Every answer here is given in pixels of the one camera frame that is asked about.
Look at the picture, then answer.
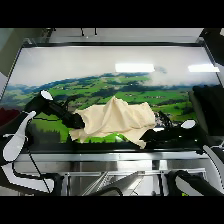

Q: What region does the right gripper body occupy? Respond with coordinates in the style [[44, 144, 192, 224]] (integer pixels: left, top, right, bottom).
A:
[[139, 129, 170, 150]]

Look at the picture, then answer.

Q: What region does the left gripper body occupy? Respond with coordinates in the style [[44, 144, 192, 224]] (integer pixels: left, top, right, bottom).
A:
[[63, 112, 87, 131]]

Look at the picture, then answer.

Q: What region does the cream shirt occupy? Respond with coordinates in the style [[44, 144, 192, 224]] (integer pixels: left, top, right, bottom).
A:
[[68, 95, 157, 150]]

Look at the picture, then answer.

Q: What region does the red garment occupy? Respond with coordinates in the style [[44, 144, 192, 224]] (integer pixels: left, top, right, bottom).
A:
[[0, 106, 20, 128]]

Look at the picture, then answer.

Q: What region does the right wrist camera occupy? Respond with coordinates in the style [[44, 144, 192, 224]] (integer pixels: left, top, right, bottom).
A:
[[157, 111, 174, 130]]

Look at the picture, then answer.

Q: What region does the silver frame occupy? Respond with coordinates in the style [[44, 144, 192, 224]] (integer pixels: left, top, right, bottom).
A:
[[14, 35, 224, 197]]

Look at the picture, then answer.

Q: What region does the black cable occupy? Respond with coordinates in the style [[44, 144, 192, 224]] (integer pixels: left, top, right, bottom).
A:
[[87, 185, 125, 197], [25, 143, 53, 195]]

